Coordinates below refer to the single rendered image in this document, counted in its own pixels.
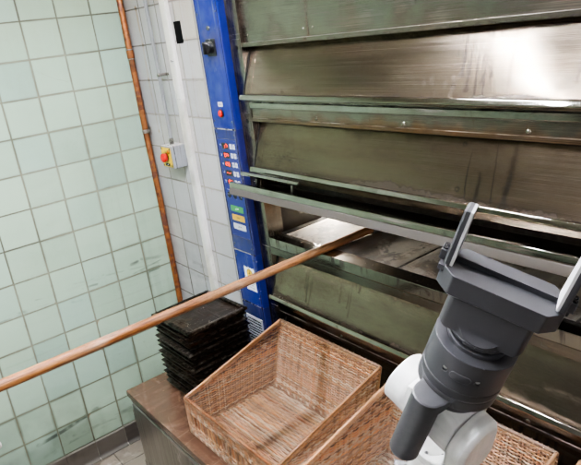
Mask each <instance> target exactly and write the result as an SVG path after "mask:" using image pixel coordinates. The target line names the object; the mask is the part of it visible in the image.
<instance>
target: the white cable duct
mask: <svg viewBox="0 0 581 465"><path fill-rule="evenodd" d="M159 6H160V14H161V20H162V25H163V30H164V35H165V41H166V45H167V51H168V56H169V61H170V66H171V71H172V81H173V86H174V91H175V96H176V100H177V106H178V111H179V116H180V121H181V127H182V131H183V137H184V146H185V151H186V157H187V161H188V167H189V172H190V177H191V182H192V187H193V192H194V197H195V203H196V212H197V217H198V222H199V227H200V232H201V237H202V243H203V247H204V253H205V258H206V262H207V272H208V277H209V282H210V288H211V291H214V290H216V289H218V287H219V285H218V279H217V274H216V269H215V264H214V258H213V253H212V248H211V242H210V237H209V232H208V223H207V217H206V212H205V207H204V201H203V197H202V191H201V185H200V181H199V175H198V169H197V165H196V155H195V150H194V144H193V139H192V134H191V129H190V124H189V118H188V113H187V108H186V102H185V97H184V88H183V82H182V77H181V72H180V67H179V62H178V56H177V51H176V46H175V40H174V35H173V30H172V21H171V15H170V9H169V5H168V0H159Z"/></svg>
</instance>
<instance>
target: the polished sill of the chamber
mask: <svg viewBox="0 0 581 465"><path fill-rule="evenodd" d="M269 242H270V246H271V247H274V248H277V249H279V250H282V251H285V252H288V253H291V254H294V255H296V256H297V255H299V254H302V253H304V252H306V251H309V250H311V249H314V248H316V247H318V246H320V244H316V243H312V242H309V241H306V240H303V239H300V238H297V237H293V236H290V235H287V234H284V233H279V234H276V235H273V236H271V237H269ZM310 260H313V261H315V262H318V263H321V264H324V265H327V266H330V267H332V268H337V269H340V270H343V271H346V272H348V273H351V274H354V275H357V276H360V277H363V278H365V279H367V280H372V281H375V282H378V283H381V284H384V285H386V286H389V287H392V288H395V289H398V290H401V291H403V292H408V293H411V294H414V295H417V296H420V297H422V298H425V299H428V300H431V301H434V302H437V303H439V304H445V300H446V298H447V296H448V294H447V293H446V292H445V291H444V289H443V288H442V287H441V285H440V284H439V282H438V281H437V280H435V279H432V278H429V277H425V276H422V275H420V274H416V273H413V272H410V271H406V270H404V269H401V268H395V267H392V266H388V265H386V264H383V263H379V262H376V261H373V260H370V259H367V258H364V257H360V256H355V255H352V254H349V253H346V252H342V251H339V250H337V249H333V250H331V251H328V252H326V253H324V254H322V255H320V256H316V257H314V258H312V259H310ZM533 335H535V336H538V337H541V338H544V339H546V340H551V341H554V342H557V343H560V344H562V345H565V346H568V347H571V348H574V349H577V350H579V351H581V323H579V322H575V321H573V320H570V319H566V318H564V319H563V321H562V323H561V324H560V326H559V327H558V328H557V330H556V331H555V332H549V333H541V334H536V333H533Z"/></svg>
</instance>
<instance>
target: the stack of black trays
mask: <svg viewBox="0 0 581 465"><path fill-rule="evenodd" d="M207 292H211V291H209V290H206V291H204V292H201V293H199V294H196V295H194V296H192V297H189V298H187V299H185V300H182V301H181V302H179V303H177V304H173V305H171V306H168V307H166V308H164V309H161V310H160V311H158V312H156V313H153V314H151V316H154V315H156V314H158V313H160V312H163V311H165V310H167V309H170V308H172V307H175V306H176V305H178V304H182V303H185V302H187V301H189V300H192V299H194V298H196V297H198V296H200V295H203V294H205V293H207ZM246 309H247V306H245V305H242V304H239V303H236V302H234V301H233V300H231V299H228V298H226V297H224V296H223V297H221V298H219V299H217V300H215V301H212V302H210V303H208V304H204V305H202V306H199V307H198V308H196V309H193V310H191V311H189V312H186V313H184V314H182V315H179V316H177V317H174V318H172V319H170V320H167V321H165V322H163V323H160V324H158V325H157V326H155V327H157V329H156V330H157V331H158V332H160V333H158V334H156V335H155V336H157V337H158V338H159V339H158V340H157V341H158V342H160V344H159V345H160V346H161V347H162V348H161V349H159V351H160V352H162V354H161V355H162V356H163V357H165V358H162V359H161V360H162V361H163V362H164V364H163V365H164V366H166V367H167V368H166V369H164V371H165V372H166V373H168V374H166V375H167V376H168V377H169V378H167V379H166V380H167V381H168V382H170V383H171V384H172V385H173V386H175V387H176V388H178V389H179V390H181V391H182V392H183V393H184V394H185V395H186V394H188V393H189V392H190V391H191V389H192V390H193V389H194V388H195V387H196V386H197V385H199V384H200V383H201V382H203V381H204V380H205V379H206V378H207V377H209V376H210V375H211V374H213V373H214V371H215V370H217V369H219V368H220V367H221V366H222V365H224V364H225V363H226V362H227V361H229V360H230V358H231V357H232V356H234V355H235V354H236V353H237V352H239V351H240V350H241V349H242V348H244V347H245V346H246V345H248V343H250V341H249V340H251V339H252V338H250V337H248V335H249V334H251V332H249V331H247V330H249V329H250V328H248V327H247V325H249V324H251V323H250V322H248V321H246V320H245V319H247V318H248V317H246V316H244V314H246V312H244V310H246Z"/></svg>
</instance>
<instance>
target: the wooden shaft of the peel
mask: <svg viewBox="0 0 581 465"><path fill-rule="evenodd" d="M373 232H374V230H373V229H369V228H365V227H364V228H361V229H359V230H358V231H355V232H351V233H349V234H347V235H344V236H342V237H339V238H338V239H336V240H333V241H331V242H328V243H326V244H322V245H320V246H318V247H316V248H314V249H311V250H309V251H306V252H304V253H302V254H299V255H297V256H294V257H292V258H289V259H287V260H284V261H282V262H280V263H278V264H276V265H273V266H271V267H269V268H265V269H262V270H260V271H258V272H256V273H254V274H251V275H249V276H247V277H244V278H242V279H239V280H237V281H234V282H232V283H229V284H227V285H225V286H222V287H220V288H218V289H216V290H214V291H211V292H207V293H205V294H203V295H200V296H198V297H196V298H194V299H192V300H189V301H187V302H185V303H182V304H178V305H176V306H175V307H172V308H170V309H167V310H165V311H163V312H160V313H158V314H156V315H154V316H150V317H148V318H145V319H143V320H141V321H138V322H136V323H134V324H132V325H130V326H127V327H125V328H121V329H119V330H116V331H114V332H112V333H110V334H108V335H105V336H103V337H100V338H98V339H96V340H93V341H90V342H88V343H86V344H83V345H81V346H78V347H76V348H75V349H72V350H70V351H67V352H64V353H61V354H59V355H56V356H54V357H53V358H50V359H48V360H45V361H43V362H41V363H38V364H35V365H33V366H31V367H28V368H26V369H23V370H21V371H19V372H16V373H14V374H12V375H10V376H6V377H4V378H2V379H0V392H2V391H4V390H6V389H9V388H11V387H14V386H16V385H18V384H21V383H23V382H25V381H28V380H30V379H32V378H34V377H36V376H40V375H42V374H44V373H47V372H49V371H51V370H53V369H55V368H57V367H60V366H62V365H64V364H68V363H70V362H73V361H75V360H76V359H79V358H81V357H83V356H86V355H88V354H90V353H93V352H95V351H98V350H100V349H102V348H105V347H107V346H109V345H112V344H114V343H115V342H118V341H120V340H124V339H126V338H128V337H131V336H133V335H135V334H137V333H139V332H141V331H144V330H146V329H148V328H152V327H154V326H157V325H158V324H160V323H163V322H165V321H167V320H170V319H172V318H174V317H177V316H179V315H182V314H184V313H186V312H189V311H191V310H193V309H196V308H198V307H199V306H202V305H204V304H208V303H210V302H212V301H215V300H217V299H219V298H221V297H223V296H225V295H228V294H230V293H232V292H236V291H238V290H240V289H242V288H244V287H247V286H249V285H251V284H254V283H256V282H258V281H261V280H263V279H266V278H268V277H270V276H273V275H275V274H277V273H280V272H281V271H283V270H286V269H288V268H292V267H294V266H296V265H299V264H301V263H302V262H305V261H307V260H309V259H312V258H314V257H316V256H320V255H322V254H324V253H326V252H328V251H331V250H333V249H335V248H338V247H340V246H342V245H344V244H347V243H350V242H352V241H354V240H357V239H359V238H361V237H363V236H365V235H368V234H370V233H373Z"/></svg>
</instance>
